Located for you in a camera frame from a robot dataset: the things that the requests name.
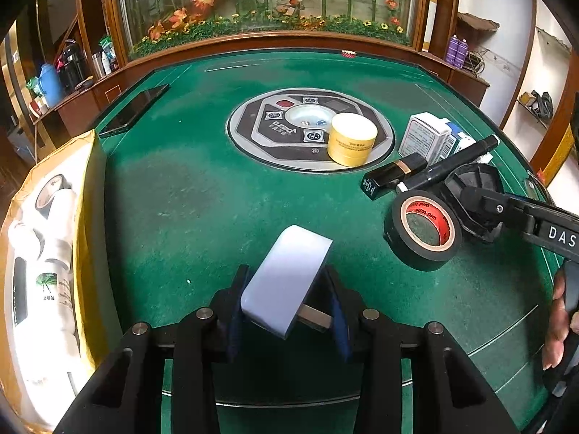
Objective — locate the white blue carton box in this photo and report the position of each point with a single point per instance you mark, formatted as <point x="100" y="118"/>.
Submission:
<point x="433" y="138"/>

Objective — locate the black gold lipstick tube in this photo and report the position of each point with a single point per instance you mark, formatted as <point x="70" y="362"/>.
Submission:
<point x="382" y="180"/>

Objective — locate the black marker pen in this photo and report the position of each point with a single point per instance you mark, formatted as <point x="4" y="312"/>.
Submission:
<point x="439" y="171"/>

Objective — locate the black smartphone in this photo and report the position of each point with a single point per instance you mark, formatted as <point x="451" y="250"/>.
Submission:
<point x="130" y="114"/>

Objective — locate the black cylinder in tray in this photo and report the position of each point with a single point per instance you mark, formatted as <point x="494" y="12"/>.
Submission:
<point x="20" y="301"/>

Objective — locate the black tape roll red core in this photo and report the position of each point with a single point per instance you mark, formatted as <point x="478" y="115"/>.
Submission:
<point x="422" y="231"/>

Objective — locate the white square power adapter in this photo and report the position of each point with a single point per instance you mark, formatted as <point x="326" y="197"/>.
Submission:
<point x="279" y="287"/>

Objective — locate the white tube green print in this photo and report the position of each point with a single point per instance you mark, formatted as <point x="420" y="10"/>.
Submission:
<point x="53" y="290"/>

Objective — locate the blue thermos jug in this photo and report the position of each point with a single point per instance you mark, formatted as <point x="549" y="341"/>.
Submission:
<point x="50" y="85"/>

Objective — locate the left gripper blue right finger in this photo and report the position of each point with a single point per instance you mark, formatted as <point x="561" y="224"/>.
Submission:
<point x="341" y="326"/>

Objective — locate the small black tape roll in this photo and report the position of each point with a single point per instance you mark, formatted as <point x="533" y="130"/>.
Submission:
<point x="47" y="193"/>

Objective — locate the purple bottles on shelf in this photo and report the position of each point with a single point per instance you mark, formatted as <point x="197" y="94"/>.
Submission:
<point x="457" y="52"/>

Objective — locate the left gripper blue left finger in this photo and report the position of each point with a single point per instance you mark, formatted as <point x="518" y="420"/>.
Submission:
<point x="235" y="318"/>

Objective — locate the small red white chip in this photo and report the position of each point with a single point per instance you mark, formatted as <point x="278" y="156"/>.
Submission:
<point x="348" y="54"/>

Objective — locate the black thermos flask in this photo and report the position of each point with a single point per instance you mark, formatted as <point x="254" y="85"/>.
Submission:
<point x="71" y="66"/>

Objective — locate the person right hand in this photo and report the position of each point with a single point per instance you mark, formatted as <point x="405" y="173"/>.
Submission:
<point x="560" y="324"/>

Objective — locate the yellow cardboard tray box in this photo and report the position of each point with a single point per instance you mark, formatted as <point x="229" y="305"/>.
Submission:
<point x="43" y="369"/>

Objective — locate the artificial flower glass display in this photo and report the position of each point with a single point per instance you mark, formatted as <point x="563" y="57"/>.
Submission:
<point x="155" y="25"/>

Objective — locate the round table control panel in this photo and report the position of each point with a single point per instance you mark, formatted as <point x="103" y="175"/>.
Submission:
<point x="289" y="128"/>

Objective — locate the black round plastic cap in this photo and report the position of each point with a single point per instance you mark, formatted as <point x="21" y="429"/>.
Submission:
<point x="457" y="191"/>

